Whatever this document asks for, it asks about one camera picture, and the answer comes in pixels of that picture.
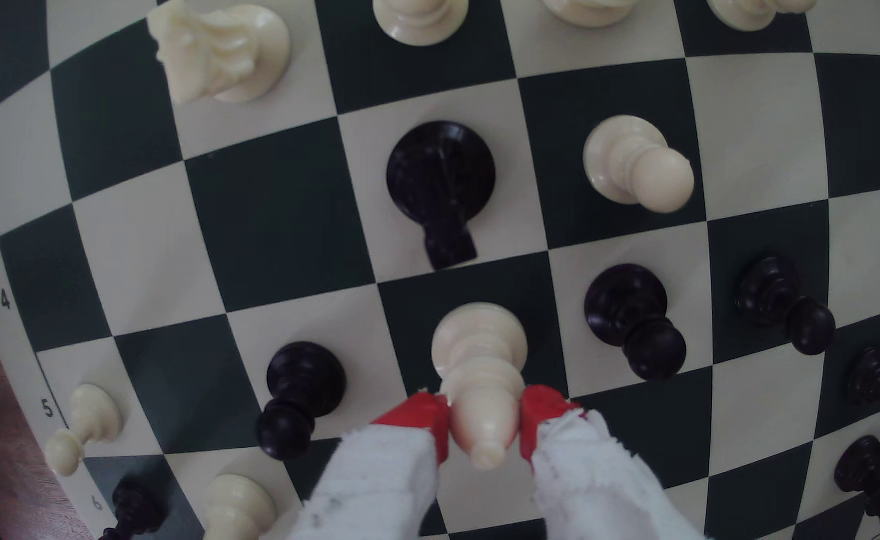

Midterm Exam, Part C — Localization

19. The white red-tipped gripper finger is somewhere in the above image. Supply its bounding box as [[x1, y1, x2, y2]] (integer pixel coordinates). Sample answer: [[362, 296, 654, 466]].
[[284, 389, 453, 540], [518, 384, 711, 540]]

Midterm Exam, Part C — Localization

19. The white chess bishop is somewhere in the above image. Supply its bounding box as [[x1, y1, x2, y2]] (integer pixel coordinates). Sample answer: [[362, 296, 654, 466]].
[[541, 0, 639, 30], [431, 302, 529, 472]]

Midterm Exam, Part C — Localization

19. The white chess rook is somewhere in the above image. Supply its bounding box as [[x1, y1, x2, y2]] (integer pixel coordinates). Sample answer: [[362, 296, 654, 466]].
[[201, 473, 279, 540]]

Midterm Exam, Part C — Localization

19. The black chess bishop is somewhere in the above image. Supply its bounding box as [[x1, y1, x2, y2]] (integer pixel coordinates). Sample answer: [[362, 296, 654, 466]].
[[833, 435, 880, 539]]

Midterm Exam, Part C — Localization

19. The green white chess board mat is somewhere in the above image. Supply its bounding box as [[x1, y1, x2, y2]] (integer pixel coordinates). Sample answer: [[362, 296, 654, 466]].
[[0, 0, 880, 540]]

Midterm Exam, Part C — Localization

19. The white chess pawn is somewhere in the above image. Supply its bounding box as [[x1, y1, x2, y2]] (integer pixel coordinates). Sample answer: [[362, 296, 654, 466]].
[[372, 0, 470, 48], [582, 114, 696, 215], [706, 0, 818, 33], [44, 383, 124, 478]]

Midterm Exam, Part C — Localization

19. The black chess knight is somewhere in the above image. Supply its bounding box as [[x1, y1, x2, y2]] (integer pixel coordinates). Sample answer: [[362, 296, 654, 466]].
[[386, 120, 497, 272]]

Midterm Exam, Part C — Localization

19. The white chess knight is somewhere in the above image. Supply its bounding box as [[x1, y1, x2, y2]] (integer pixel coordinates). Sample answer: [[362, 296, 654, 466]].
[[146, 0, 291, 106]]

